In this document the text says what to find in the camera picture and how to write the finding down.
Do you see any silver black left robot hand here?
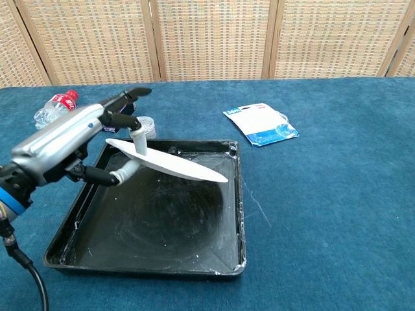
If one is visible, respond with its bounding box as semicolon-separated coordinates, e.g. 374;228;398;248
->
11;87;153;195

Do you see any white round plate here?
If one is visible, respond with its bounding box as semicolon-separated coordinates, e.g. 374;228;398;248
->
105;138;229;183

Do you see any black square tray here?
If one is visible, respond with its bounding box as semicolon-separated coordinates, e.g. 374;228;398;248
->
43;139;247;282

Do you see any clear bottle with red label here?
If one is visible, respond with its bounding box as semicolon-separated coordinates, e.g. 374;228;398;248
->
34;89;79;130

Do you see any small clear round jar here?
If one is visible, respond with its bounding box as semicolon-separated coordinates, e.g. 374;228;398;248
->
136;115;158;139

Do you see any woven wood screen panel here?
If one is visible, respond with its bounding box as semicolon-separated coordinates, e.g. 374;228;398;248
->
0;0;52;87
268;0;415;80
14;0;163;86
149;0;279;82
385;19;415;78

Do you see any blue white blister package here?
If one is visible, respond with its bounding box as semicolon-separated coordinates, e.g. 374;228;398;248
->
222;102;300;148

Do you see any blue carpet table cloth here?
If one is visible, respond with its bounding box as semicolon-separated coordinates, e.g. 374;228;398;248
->
0;76;415;311

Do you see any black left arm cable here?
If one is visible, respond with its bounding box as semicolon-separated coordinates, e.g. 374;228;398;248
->
0;223;50;311

